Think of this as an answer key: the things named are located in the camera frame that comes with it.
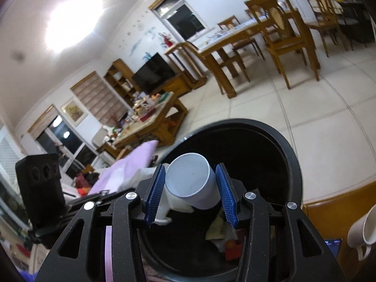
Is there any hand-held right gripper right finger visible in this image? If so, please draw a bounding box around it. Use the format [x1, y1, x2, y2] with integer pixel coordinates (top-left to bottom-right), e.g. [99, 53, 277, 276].
[215, 163, 347, 282]

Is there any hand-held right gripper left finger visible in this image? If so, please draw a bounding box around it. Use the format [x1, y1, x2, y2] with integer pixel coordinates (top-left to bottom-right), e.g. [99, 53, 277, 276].
[37, 164, 166, 282]

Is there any white paper cup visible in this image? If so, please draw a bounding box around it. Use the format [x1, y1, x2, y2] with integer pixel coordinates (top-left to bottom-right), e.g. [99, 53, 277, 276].
[164, 152, 221, 210]

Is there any red cartoon print box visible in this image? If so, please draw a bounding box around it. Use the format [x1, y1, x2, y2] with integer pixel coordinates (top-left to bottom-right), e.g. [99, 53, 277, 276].
[225, 239, 244, 262]

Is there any black round trash bin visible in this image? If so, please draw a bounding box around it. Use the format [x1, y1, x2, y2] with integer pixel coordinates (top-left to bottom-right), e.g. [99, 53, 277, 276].
[137, 118, 303, 282]

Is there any yellowish crumpled paper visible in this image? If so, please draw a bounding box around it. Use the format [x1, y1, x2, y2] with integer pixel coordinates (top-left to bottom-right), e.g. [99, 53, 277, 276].
[205, 216, 235, 241]

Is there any purple table cloth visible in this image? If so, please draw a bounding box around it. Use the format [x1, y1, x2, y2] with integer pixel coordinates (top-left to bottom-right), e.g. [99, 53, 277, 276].
[88, 140, 159, 196]

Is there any white lattice radiator cover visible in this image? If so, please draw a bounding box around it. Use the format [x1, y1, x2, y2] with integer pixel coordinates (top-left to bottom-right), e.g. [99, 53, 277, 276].
[0, 126, 33, 188]

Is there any dark cloth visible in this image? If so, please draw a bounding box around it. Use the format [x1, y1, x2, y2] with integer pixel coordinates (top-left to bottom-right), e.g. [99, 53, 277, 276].
[75, 172, 100, 188]

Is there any large balcony glass door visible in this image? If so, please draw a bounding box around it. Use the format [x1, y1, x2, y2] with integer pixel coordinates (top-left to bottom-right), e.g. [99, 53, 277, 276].
[28, 104, 99, 180]

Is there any wooden armchair with white cushions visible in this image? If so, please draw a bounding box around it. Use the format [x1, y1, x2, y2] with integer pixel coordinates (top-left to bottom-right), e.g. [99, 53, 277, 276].
[92, 132, 118, 159]

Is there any wooden coffee table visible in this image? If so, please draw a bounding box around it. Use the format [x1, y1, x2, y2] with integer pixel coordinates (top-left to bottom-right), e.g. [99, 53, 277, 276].
[113, 92, 188, 149]

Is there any small yellow framed picture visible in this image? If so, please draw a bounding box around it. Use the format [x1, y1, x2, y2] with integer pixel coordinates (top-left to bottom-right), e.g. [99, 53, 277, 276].
[61, 98, 89, 127]

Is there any cluster of small household items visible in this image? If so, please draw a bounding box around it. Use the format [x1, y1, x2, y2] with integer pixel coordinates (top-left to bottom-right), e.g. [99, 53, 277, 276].
[116, 92, 174, 138]

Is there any pinkish window blind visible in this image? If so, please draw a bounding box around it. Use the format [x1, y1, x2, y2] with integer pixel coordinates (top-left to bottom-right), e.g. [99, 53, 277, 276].
[70, 71, 130, 125]

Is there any wooden television cabinet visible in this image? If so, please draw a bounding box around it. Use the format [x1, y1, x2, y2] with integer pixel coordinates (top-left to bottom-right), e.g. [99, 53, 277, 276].
[153, 73, 191, 97]

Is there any small dark screen device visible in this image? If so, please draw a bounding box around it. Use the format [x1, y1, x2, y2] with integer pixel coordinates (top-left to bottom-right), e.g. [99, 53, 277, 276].
[325, 238, 343, 256]

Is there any black flat television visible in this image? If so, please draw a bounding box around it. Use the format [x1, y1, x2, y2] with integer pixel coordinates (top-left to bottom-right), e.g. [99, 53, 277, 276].
[131, 52, 177, 93]

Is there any wooden bookshelf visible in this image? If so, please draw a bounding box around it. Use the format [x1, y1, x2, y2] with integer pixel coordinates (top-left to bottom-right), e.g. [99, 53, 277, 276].
[104, 59, 141, 106]

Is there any wooden dining chair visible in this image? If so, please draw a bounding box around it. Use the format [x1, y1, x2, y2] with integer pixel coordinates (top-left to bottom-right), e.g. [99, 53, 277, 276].
[244, 0, 320, 90]
[217, 15, 265, 62]
[184, 40, 250, 83]
[305, 0, 347, 58]

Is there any white ceramic mug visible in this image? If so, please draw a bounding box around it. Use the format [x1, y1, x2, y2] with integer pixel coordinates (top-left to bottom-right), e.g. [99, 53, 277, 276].
[347, 211, 376, 261]

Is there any tall wooden side stand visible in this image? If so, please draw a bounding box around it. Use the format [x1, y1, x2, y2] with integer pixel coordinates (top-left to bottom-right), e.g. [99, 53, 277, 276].
[164, 42, 207, 90]

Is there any wooden dining table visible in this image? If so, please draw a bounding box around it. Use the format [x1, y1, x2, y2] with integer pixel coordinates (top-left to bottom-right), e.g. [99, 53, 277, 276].
[197, 18, 294, 99]

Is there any round ceiling lamp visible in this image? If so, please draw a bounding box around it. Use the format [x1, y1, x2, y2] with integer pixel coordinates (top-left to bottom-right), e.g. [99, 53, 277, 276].
[45, 0, 105, 54]

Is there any wood framed window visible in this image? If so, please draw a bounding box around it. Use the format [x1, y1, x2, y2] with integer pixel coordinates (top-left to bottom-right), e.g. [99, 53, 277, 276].
[148, 0, 215, 42]

